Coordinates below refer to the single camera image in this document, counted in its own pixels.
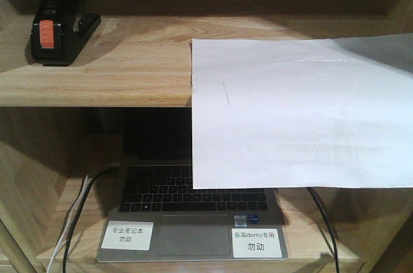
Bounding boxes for white cable left of laptop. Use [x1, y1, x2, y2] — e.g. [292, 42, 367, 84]
[46, 174, 90, 273]

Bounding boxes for white label sticker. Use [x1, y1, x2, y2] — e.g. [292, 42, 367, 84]
[232, 228, 283, 259]
[101, 221, 154, 251]

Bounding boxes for black cable of laptop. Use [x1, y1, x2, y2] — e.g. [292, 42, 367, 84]
[62, 165, 121, 273]
[306, 187, 340, 273]

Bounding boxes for silver laptop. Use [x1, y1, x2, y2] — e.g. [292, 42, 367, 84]
[97, 108, 288, 263]

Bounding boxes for white label sticker left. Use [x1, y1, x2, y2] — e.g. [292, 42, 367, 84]
[101, 221, 154, 251]

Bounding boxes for black cable right of laptop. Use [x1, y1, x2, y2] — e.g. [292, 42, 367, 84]
[306, 187, 340, 273]

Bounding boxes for black cable left of laptop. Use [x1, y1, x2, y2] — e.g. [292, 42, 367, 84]
[62, 165, 121, 273]

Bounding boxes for black stapler with orange button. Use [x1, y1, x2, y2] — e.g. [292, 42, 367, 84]
[30, 0, 101, 66]

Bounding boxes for white paper sheet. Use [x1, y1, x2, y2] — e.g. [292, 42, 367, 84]
[192, 34, 412, 188]

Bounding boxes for white label sticker right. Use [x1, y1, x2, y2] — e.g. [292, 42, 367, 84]
[232, 228, 283, 259]

